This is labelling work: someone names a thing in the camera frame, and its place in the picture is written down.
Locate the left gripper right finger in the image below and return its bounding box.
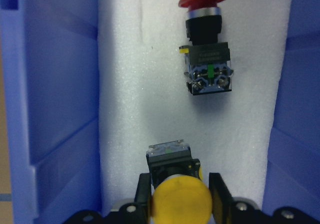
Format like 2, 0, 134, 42
209, 173, 233, 223

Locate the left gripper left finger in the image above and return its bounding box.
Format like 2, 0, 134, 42
134, 173, 152, 223

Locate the yellow push button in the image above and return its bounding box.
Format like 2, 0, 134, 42
146, 140, 213, 223

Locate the red emergency stop button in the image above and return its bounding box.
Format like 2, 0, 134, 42
178, 0, 234, 96

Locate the white foam pad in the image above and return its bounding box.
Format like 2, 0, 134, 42
98, 0, 292, 212

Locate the blue source bin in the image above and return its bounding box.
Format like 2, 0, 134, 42
0, 0, 320, 223

